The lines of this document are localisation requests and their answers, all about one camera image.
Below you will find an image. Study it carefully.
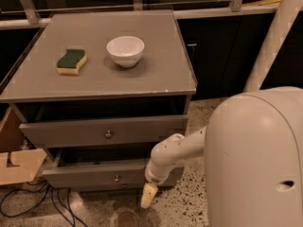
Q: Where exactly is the black cable on floor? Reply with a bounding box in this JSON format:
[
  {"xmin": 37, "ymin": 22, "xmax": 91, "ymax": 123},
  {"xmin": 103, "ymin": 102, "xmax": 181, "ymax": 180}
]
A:
[{"xmin": 0, "ymin": 180, "xmax": 53, "ymax": 219}]

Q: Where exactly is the grey drawer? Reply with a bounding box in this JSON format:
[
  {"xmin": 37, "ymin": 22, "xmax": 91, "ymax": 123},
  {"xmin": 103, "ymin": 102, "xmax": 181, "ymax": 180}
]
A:
[
  {"xmin": 20, "ymin": 115, "xmax": 187, "ymax": 148},
  {"xmin": 42, "ymin": 147, "xmax": 186, "ymax": 189}
]

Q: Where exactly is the metal railing frame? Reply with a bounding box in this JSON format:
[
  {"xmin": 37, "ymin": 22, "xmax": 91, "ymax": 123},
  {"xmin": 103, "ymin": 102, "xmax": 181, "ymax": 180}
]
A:
[{"xmin": 0, "ymin": 0, "xmax": 281, "ymax": 30}]

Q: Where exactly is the floor drain cover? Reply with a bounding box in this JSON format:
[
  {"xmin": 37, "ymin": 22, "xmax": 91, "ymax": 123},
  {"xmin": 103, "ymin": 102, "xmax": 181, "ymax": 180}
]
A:
[{"xmin": 115, "ymin": 211, "xmax": 139, "ymax": 227}]

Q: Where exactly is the white ceramic bowl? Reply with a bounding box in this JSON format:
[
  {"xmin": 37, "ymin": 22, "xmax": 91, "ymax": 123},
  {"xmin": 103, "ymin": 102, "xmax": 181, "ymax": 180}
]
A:
[{"xmin": 106, "ymin": 36, "xmax": 145, "ymax": 67}]

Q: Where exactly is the green yellow sponge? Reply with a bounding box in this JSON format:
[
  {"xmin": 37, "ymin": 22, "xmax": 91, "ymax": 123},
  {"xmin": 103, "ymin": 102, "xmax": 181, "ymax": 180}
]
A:
[{"xmin": 56, "ymin": 49, "xmax": 87, "ymax": 75}]

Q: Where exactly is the blue cable on floor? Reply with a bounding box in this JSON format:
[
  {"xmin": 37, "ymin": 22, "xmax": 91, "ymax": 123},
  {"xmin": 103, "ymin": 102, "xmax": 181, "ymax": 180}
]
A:
[{"xmin": 50, "ymin": 187, "xmax": 89, "ymax": 227}]

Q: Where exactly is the wooden board cutout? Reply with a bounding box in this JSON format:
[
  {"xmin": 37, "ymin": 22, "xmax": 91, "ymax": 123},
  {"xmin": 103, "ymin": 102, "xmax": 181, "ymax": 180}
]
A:
[{"xmin": 0, "ymin": 108, "xmax": 46, "ymax": 185}]

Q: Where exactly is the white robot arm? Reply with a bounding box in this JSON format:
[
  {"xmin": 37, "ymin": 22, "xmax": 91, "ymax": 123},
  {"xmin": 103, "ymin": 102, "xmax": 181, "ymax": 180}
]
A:
[{"xmin": 141, "ymin": 87, "xmax": 303, "ymax": 227}]

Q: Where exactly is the white slanted post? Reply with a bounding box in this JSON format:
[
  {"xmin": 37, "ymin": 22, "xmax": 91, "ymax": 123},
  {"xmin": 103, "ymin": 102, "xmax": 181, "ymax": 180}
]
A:
[{"xmin": 243, "ymin": 0, "xmax": 303, "ymax": 92}]

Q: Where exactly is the grey top drawer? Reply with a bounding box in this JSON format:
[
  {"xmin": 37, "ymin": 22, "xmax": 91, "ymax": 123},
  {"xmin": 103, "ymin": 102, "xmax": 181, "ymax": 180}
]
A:
[{"xmin": 20, "ymin": 115, "xmax": 187, "ymax": 148}]

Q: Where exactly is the grey drawer cabinet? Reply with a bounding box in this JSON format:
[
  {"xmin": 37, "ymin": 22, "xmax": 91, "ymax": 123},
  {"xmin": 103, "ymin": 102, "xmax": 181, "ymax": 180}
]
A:
[{"xmin": 0, "ymin": 9, "xmax": 198, "ymax": 193}]

